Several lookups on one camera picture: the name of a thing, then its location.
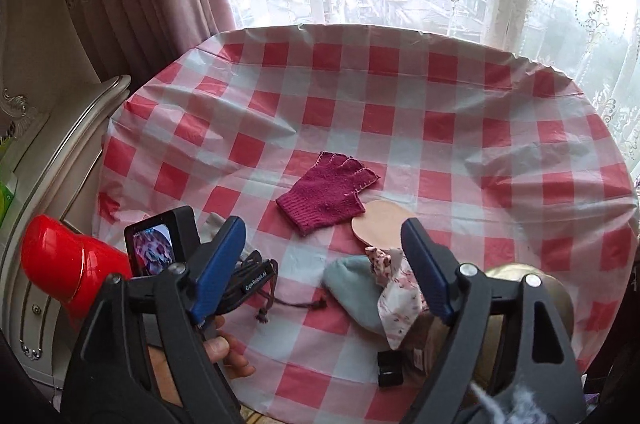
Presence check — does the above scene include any light blue towel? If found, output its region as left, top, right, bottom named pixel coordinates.
left=322, top=255, right=384, bottom=335

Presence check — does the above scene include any magenta knit glove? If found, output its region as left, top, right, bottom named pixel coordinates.
left=277, top=152, right=380, bottom=236

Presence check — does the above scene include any white floral cloth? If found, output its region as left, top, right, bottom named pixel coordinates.
left=364, top=246, right=427, bottom=350

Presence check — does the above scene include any person's left hand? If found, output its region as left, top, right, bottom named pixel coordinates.
left=146, top=315, right=256, bottom=407

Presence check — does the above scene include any glass jar with gold lid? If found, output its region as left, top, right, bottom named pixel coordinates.
left=449, top=261, right=576, bottom=405

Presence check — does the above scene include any red plastic thermos jug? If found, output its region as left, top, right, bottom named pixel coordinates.
left=21, top=215, right=132, bottom=320

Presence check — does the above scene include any beige round sponge pad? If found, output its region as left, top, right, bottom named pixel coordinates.
left=350, top=199, right=416, bottom=249

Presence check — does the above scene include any red checkered tablecloth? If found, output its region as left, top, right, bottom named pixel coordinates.
left=92, top=25, right=639, bottom=423

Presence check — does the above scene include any camera display on gripper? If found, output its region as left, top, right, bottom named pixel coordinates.
left=124, top=206, right=201, bottom=277

